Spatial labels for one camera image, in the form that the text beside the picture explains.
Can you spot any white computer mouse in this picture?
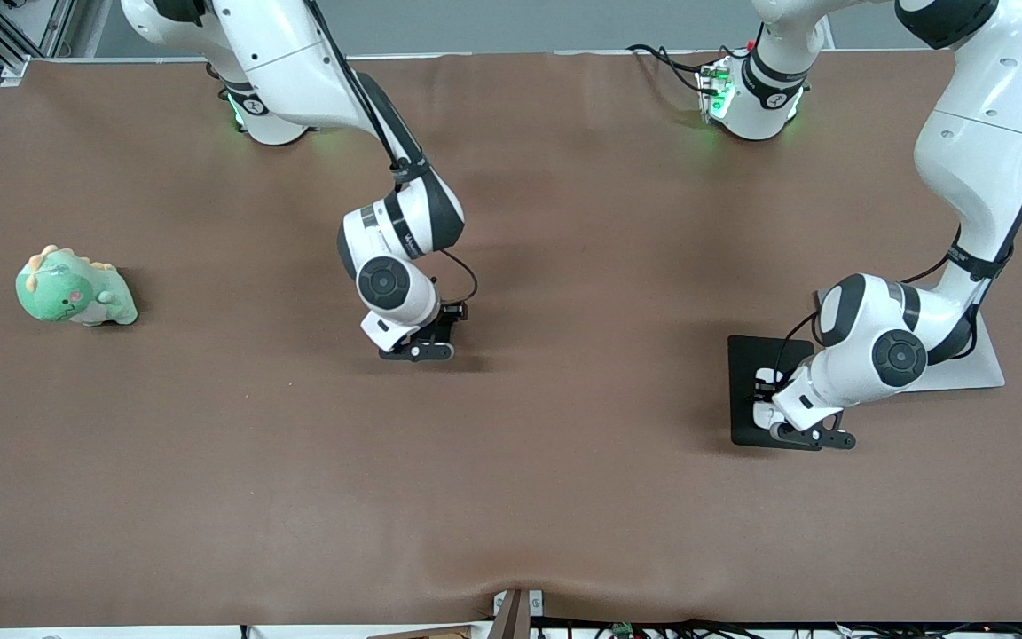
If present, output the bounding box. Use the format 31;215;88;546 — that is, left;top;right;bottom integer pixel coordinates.
754;382;782;430

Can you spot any black mouse pad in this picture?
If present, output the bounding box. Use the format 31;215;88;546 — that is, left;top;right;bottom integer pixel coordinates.
727;335;831;452

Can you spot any brown table cover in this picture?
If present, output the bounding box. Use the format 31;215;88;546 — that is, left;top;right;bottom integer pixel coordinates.
0;49;1022;631

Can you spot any silver laptop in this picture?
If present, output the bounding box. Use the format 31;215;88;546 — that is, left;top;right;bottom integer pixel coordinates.
815;288;1006;393

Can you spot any green dinosaur plush toy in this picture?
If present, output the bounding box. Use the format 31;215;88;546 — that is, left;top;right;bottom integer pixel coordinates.
16;245;138;327

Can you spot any metal clamp bracket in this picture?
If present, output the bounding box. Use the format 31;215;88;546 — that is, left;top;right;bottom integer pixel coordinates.
491;588;545;639

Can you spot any black left base cable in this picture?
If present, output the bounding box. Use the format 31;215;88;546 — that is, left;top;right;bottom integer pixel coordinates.
626;43;725;94

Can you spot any aluminium frame post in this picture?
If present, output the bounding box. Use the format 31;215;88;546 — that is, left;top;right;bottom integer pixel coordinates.
0;0;77;85

